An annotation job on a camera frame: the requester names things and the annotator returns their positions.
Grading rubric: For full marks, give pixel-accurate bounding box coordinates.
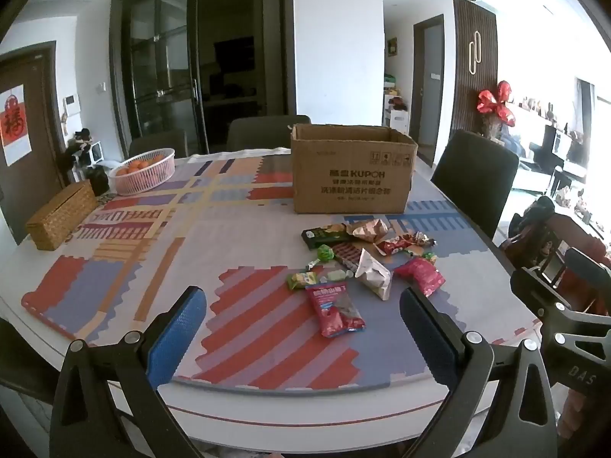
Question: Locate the dark hallway door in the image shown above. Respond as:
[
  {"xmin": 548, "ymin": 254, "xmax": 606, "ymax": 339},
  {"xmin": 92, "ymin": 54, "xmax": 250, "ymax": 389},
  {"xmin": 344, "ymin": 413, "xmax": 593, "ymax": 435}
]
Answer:
[{"xmin": 412, "ymin": 14, "xmax": 446, "ymax": 165}]

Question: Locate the brown cardboard box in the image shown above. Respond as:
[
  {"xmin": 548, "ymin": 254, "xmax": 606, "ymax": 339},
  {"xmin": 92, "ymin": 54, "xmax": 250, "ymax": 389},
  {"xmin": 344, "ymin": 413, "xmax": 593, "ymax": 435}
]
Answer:
[{"xmin": 290, "ymin": 123, "xmax": 419, "ymax": 214}]

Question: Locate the small white appliance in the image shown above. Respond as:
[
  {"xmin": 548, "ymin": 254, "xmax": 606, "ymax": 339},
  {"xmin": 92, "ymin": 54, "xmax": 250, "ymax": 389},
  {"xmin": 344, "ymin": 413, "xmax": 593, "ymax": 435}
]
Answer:
[{"xmin": 73, "ymin": 140, "xmax": 104, "ymax": 169}]

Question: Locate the pile of oranges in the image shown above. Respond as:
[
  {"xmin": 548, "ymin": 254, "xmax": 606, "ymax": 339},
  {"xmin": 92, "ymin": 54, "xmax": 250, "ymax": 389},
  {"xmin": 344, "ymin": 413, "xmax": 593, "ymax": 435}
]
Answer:
[{"xmin": 116, "ymin": 153, "xmax": 165, "ymax": 176}]

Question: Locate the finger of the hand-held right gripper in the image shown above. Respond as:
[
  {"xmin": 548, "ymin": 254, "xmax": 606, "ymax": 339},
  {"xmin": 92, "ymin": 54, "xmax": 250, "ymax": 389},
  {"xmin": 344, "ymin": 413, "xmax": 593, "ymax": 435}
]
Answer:
[
  {"xmin": 510, "ymin": 250, "xmax": 574, "ymax": 318},
  {"xmin": 566, "ymin": 247, "xmax": 611, "ymax": 297}
]

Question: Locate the dark grey chair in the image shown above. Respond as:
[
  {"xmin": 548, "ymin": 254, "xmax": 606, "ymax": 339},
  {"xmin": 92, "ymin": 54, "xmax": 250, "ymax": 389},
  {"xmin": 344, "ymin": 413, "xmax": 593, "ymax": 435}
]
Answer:
[
  {"xmin": 431, "ymin": 128, "xmax": 520, "ymax": 242},
  {"xmin": 128, "ymin": 128, "xmax": 187, "ymax": 158},
  {"xmin": 226, "ymin": 115, "xmax": 312, "ymax": 152}
]

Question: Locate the green lollipop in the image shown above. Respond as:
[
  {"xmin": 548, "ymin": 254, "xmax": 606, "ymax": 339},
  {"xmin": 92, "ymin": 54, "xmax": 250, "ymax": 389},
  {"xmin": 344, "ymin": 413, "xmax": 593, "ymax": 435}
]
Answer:
[{"xmin": 304, "ymin": 244, "xmax": 336, "ymax": 271}]

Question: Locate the white plastic basket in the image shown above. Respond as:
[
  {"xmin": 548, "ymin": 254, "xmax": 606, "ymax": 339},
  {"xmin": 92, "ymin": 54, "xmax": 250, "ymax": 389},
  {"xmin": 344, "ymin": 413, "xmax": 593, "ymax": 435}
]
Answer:
[{"xmin": 108, "ymin": 147, "xmax": 177, "ymax": 197}]

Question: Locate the green and yellow candy packet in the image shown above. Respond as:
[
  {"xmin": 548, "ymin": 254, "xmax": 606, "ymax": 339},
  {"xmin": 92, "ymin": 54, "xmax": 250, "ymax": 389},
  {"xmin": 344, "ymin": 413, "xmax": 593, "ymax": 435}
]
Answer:
[{"xmin": 286, "ymin": 271, "xmax": 319, "ymax": 291}]

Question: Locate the pink snack packet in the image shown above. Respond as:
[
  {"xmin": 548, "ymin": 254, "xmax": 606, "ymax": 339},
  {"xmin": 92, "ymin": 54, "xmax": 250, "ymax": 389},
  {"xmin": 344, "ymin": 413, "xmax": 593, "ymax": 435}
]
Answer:
[{"xmin": 393, "ymin": 257, "xmax": 446, "ymax": 297}]

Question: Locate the brown striped snack bar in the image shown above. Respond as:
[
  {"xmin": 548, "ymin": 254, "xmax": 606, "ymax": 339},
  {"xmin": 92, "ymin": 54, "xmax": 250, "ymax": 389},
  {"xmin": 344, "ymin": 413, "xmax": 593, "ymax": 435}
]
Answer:
[{"xmin": 331, "ymin": 242, "xmax": 369, "ymax": 269}]

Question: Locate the red and white snack packet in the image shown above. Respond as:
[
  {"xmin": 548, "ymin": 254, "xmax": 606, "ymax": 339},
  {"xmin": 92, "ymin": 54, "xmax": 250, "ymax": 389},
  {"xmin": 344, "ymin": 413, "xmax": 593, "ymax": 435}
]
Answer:
[{"xmin": 373, "ymin": 236, "xmax": 417, "ymax": 257}]

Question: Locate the dark glass sliding door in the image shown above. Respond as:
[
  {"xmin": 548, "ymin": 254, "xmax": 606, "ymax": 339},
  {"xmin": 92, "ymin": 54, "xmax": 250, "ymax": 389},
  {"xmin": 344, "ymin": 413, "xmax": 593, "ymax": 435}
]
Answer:
[{"xmin": 109, "ymin": 0, "xmax": 297, "ymax": 159}]

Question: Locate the white hallway shelf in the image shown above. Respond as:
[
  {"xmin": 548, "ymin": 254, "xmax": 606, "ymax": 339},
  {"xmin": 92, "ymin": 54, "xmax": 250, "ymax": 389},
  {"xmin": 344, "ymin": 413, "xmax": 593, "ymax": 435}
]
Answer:
[{"xmin": 383, "ymin": 85, "xmax": 412, "ymax": 135}]

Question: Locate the red snack packet dark window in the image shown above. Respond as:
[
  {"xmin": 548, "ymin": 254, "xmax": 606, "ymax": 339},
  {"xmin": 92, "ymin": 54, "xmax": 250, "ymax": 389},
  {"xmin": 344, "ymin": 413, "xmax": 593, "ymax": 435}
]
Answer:
[{"xmin": 305, "ymin": 283, "xmax": 368, "ymax": 340}]

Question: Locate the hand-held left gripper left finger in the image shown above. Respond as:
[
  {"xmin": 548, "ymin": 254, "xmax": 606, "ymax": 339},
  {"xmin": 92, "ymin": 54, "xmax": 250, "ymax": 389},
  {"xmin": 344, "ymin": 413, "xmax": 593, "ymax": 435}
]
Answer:
[{"xmin": 50, "ymin": 286, "xmax": 208, "ymax": 458}]

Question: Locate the black bag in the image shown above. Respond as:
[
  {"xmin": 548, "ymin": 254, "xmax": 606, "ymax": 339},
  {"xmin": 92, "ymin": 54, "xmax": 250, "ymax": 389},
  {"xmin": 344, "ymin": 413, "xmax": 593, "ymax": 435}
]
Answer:
[{"xmin": 509, "ymin": 195, "xmax": 556, "ymax": 242}]

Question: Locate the woven tissue box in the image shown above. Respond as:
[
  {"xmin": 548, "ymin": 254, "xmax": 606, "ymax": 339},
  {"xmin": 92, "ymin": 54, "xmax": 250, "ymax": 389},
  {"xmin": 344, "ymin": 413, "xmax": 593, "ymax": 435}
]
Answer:
[{"xmin": 25, "ymin": 180, "xmax": 99, "ymax": 252}]

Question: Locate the green cracker pack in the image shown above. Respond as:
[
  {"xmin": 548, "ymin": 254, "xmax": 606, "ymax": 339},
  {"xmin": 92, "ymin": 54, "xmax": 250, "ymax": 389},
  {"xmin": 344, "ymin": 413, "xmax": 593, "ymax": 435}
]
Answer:
[{"xmin": 301, "ymin": 223, "xmax": 353, "ymax": 250}]

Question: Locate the red foil flower balloon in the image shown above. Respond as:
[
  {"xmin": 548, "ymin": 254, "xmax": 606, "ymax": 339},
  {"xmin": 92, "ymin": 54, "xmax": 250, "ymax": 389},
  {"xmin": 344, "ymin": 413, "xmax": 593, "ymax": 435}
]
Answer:
[{"xmin": 477, "ymin": 81, "xmax": 517, "ymax": 126}]

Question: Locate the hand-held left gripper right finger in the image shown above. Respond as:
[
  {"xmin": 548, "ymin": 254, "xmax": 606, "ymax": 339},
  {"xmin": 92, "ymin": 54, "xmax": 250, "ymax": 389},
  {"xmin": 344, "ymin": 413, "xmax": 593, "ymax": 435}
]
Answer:
[{"xmin": 400, "ymin": 286, "xmax": 559, "ymax": 458}]

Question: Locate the brown slatted wall panel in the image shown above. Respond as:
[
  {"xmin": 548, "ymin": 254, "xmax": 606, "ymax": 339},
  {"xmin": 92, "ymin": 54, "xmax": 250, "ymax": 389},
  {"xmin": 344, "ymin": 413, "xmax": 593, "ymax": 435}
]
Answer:
[{"xmin": 451, "ymin": 0, "xmax": 500, "ymax": 140}]

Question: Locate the crumpled gold foil wrapper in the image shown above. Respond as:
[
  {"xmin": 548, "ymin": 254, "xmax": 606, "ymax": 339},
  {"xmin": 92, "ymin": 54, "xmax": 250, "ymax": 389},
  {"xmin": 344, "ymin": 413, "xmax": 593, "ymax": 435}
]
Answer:
[{"xmin": 346, "ymin": 218, "xmax": 391, "ymax": 245}]

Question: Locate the black figurine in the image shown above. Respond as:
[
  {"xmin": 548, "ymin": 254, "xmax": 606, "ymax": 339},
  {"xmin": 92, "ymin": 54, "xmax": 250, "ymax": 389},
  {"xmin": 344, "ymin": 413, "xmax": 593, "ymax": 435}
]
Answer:
[{"xmin": 59, "ymin": 128, "xmax": 94, "ymax": 187}]

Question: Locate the red and white door poster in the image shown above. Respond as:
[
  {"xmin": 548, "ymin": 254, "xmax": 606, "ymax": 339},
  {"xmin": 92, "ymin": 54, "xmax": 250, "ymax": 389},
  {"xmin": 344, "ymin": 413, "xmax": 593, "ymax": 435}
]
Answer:
[{"xmin": 0, "ymin": 84, "xmax": 32, "ymax": 167}]

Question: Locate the brown wooden door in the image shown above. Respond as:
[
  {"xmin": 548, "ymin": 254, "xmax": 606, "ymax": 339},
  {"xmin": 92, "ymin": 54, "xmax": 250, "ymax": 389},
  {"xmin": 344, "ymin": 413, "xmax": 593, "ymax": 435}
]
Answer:
[{"xmin": 0, "ymin": 41, "xmax": 66, "ymax": 246}]

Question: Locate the beige snack packet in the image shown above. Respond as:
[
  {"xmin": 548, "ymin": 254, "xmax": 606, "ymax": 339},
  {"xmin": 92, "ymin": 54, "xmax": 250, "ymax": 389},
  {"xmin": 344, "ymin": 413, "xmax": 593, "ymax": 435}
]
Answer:
[{"xmin": 354, "ymin": 248, "xmax": 393, "ymax": 302}]

